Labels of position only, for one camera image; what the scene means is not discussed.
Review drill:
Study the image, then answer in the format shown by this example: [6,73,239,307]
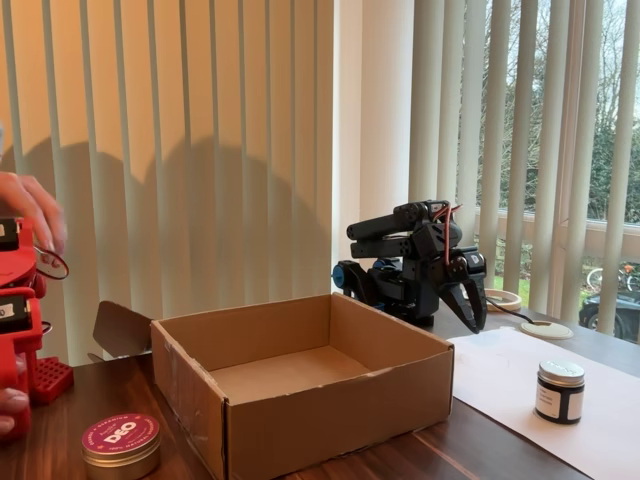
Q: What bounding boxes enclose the dark jar with silver lid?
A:
[534,359,586,426]

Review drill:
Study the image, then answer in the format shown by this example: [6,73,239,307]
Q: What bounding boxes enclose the red leader arm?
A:
[0,217,75,444]

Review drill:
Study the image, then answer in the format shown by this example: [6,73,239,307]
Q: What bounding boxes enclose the open cardboard box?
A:
[87,292,455,480]

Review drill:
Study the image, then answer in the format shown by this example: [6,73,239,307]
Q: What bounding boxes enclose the person's left hand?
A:
[0,171,70,254]

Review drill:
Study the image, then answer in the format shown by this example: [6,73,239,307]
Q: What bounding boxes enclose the person's right hand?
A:
[0,387,32,437]

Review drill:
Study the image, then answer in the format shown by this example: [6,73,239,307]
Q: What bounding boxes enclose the masking tape roll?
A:
[483,287,523,314]

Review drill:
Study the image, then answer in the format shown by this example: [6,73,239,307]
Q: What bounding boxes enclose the white paper sheet with circles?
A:
[444,325,640,480]

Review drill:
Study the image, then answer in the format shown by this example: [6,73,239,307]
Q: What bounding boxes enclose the black car outside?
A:
[578,292,640,344]

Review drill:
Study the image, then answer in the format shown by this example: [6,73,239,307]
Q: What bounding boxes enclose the parked bicycle outside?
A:
[582,262,640,294]

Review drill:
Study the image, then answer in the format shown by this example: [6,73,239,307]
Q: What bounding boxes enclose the white vertical window blinds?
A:
[0,0,335,366]
[409,0,640,346]

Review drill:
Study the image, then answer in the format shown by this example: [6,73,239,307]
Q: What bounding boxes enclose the round tin with pink lid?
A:
[80,412,163,480]

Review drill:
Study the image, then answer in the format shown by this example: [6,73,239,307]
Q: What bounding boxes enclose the thin black cable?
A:
[485,296,539,326]

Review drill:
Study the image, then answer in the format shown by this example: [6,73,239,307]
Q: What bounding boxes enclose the round beige cable grommet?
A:
[519,319,575,342]

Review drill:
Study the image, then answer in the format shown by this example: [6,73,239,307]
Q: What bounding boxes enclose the beige window frame bar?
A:
[474,207,640,261]

